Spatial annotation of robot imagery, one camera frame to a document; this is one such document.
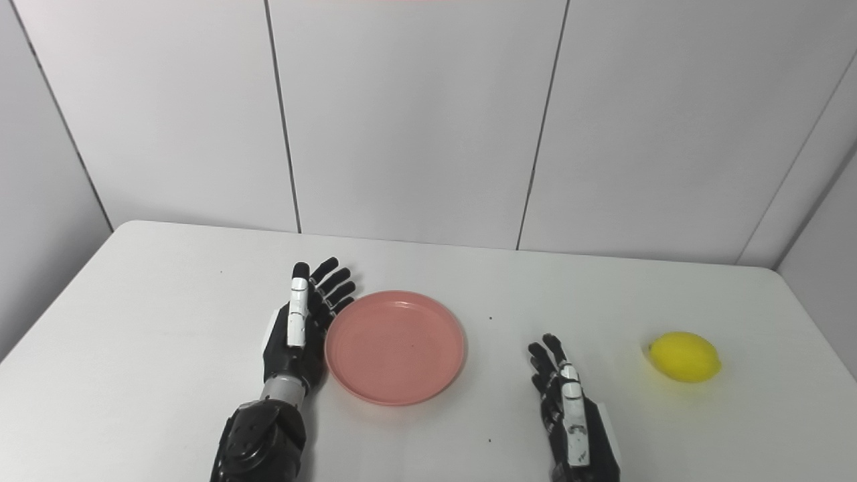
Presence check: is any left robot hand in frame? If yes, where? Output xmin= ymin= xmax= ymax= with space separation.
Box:
xmin=262 ymin=257 xmax=356 ymax=394

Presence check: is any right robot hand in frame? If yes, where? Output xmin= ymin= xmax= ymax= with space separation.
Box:
xmin=528 ymin=333 xmax=622 ymax=482

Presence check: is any pink round plate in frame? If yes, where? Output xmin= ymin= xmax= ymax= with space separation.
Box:
xmin=324 ymin=290 xmax=467 ymax=406

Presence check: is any yellow lemon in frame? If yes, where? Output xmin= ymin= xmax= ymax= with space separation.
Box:
xmin=647 ymin=331 xmax=722 ymax=384

